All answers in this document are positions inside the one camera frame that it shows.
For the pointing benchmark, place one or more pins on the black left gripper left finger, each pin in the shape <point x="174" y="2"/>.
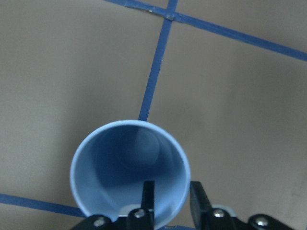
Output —
<point x="147" y="205"/>

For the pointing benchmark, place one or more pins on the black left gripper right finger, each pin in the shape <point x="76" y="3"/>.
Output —
<point x="200" y="205"/>

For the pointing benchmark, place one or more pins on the light blue plastic cup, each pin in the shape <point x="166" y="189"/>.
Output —
<point x="112" y="163"/>

